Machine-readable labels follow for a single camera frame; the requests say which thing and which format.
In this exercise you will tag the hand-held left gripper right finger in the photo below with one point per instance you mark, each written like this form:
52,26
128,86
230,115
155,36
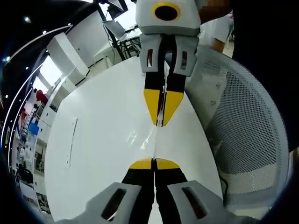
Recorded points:
187,200

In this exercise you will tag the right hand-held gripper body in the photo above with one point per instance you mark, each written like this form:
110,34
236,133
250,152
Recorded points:
149,21

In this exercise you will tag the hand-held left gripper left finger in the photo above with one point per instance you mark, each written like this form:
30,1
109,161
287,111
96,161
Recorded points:
116,200

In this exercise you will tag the clear plastic food packaging bag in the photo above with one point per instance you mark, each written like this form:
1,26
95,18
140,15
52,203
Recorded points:
153,143

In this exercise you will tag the computer monitor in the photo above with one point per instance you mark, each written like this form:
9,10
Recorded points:
115,29

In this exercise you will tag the black hanging screen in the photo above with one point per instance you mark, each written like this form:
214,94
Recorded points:
116,5

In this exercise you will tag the black monitor stand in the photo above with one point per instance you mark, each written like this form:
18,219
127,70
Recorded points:
115,44

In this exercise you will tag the white mesh office chair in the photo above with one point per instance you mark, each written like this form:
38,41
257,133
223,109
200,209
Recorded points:
247,121

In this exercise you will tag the white square column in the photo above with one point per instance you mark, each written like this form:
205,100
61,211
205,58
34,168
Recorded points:
67,53

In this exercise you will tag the row of white cabinets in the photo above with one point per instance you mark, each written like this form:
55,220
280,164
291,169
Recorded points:
46,121

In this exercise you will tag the blue storage box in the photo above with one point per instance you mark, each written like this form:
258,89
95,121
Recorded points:
33,129

